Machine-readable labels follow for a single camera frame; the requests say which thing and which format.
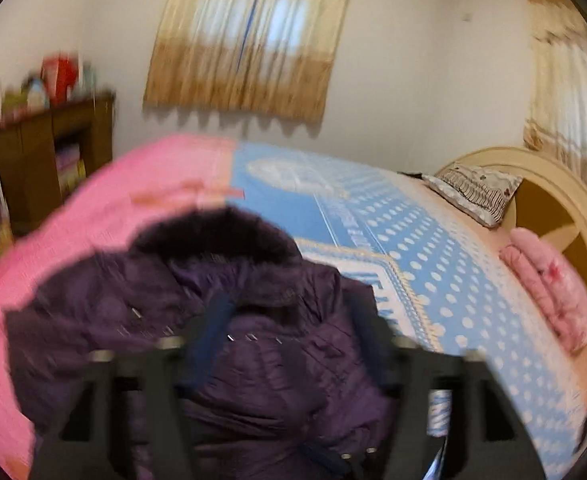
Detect stack of books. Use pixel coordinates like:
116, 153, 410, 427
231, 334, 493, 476
56, 145, 87, 196

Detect brown wooden desk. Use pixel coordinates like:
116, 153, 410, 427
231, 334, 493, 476
0, 91, 117, 238

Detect purple padded jacket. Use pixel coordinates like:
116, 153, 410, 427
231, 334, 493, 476
4, 207, 449, 480

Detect wide beige floral curtain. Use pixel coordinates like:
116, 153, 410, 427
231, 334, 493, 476
142, 0, 359, 126

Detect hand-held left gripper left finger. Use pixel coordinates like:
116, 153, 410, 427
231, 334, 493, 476
28, 292, 239, 480

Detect narrow beige floral curtain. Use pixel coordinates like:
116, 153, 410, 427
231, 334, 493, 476
521, 0, 587, 206

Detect folded pink quilt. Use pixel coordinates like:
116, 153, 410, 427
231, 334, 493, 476
498, 227, 587, 353

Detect pink and blue bedspread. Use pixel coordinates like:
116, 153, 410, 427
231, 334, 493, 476
0, 135, 587, 480

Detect cream wooden headboard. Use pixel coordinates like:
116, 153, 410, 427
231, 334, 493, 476
433, 146, 587, 311

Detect striped floral pillow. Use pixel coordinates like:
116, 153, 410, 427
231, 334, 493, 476
422, 161, 524, 229

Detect red gift bag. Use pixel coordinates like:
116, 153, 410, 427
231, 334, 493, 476
41, 52, 82, 106

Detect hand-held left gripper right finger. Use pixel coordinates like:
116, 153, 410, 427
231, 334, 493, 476
343, 290, 549, 480

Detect blue curtain cord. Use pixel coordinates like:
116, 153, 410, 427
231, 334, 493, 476
238, 0, 274, 61

